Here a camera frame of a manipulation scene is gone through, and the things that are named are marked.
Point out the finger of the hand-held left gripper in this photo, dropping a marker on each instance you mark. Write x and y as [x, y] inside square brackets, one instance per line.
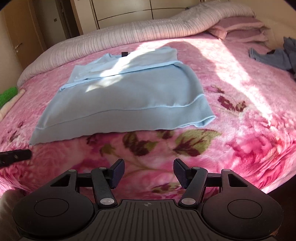
[16, 157]

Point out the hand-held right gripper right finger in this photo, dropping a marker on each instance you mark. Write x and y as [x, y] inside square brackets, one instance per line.
[181, 172]

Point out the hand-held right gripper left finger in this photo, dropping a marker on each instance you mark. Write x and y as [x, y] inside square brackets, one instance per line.
[118, 172]

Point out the light blue sweatshirt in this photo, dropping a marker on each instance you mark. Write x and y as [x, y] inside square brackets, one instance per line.
[129, 97]

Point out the pale folded cloth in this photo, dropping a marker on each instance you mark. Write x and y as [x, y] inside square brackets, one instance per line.
[11, 104]

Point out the person's grey clothing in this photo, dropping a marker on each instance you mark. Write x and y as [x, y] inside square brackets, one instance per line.
[8, 215]

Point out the green folded cloth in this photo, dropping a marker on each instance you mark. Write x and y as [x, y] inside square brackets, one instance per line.
[8, 95]

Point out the pink floral blanket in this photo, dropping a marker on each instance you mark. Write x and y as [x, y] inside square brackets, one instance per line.
[242, 115]

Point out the wooden door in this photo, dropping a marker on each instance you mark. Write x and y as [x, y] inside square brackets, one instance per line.
[25, 27]

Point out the striped duvet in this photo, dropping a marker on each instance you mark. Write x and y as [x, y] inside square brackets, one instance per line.
[115, 34]

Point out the blue jeans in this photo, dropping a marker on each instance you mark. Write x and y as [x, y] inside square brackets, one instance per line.
[277, 58]

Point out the purple pillow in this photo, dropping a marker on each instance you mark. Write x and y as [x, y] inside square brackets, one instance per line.
[252, 36]
[238, 24]

